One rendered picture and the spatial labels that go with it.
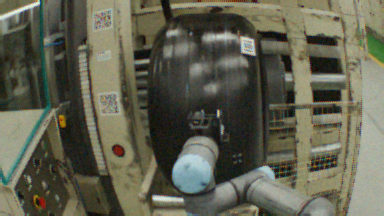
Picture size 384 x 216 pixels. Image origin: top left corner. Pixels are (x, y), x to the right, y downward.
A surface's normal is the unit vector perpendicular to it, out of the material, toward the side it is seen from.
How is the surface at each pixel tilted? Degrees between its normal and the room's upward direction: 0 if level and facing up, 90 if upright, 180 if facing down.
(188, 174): 85
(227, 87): 59
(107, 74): 90
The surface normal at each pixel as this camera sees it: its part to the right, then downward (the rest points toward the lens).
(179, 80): -0.18, -0.19
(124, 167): -0.14, 0.43
